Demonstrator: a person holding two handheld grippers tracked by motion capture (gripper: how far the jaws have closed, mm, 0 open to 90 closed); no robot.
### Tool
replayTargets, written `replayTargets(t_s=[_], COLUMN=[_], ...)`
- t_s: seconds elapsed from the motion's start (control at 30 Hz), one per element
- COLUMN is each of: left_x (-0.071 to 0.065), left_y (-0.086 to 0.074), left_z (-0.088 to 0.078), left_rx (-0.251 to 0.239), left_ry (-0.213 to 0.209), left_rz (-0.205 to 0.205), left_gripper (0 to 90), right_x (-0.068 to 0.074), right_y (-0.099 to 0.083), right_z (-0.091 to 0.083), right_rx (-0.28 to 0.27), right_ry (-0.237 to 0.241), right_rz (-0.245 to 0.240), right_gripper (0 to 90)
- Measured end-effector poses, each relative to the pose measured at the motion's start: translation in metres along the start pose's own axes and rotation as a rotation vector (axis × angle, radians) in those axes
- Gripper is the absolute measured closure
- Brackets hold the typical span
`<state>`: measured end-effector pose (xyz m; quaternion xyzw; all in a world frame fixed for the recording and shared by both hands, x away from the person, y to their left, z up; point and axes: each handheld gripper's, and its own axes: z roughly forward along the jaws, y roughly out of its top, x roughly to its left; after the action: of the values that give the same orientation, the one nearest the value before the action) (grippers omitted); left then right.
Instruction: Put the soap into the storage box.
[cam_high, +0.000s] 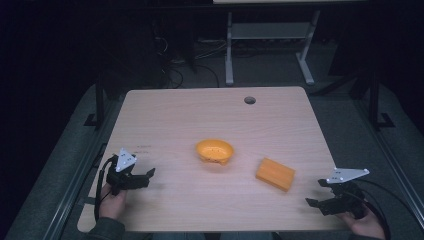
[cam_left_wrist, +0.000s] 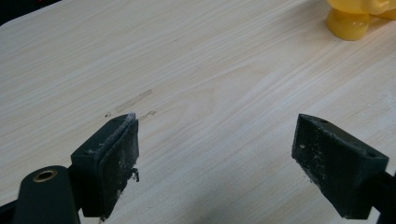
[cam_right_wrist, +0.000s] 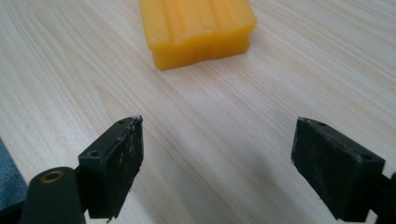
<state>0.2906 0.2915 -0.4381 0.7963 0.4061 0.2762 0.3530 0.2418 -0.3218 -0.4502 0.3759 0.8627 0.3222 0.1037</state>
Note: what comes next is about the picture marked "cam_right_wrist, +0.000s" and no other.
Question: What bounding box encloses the blue denim cloth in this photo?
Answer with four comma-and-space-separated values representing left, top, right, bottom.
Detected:
0, 136, 29, 213

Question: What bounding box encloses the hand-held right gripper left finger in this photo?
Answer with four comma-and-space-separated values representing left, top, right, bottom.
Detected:
74, 114, 145, 222

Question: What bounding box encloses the yellow rubber block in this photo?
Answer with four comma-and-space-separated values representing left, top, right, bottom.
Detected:
138, 0, 258, 71

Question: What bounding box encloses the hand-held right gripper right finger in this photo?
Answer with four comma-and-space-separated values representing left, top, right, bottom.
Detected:
290, 116, 396, 223

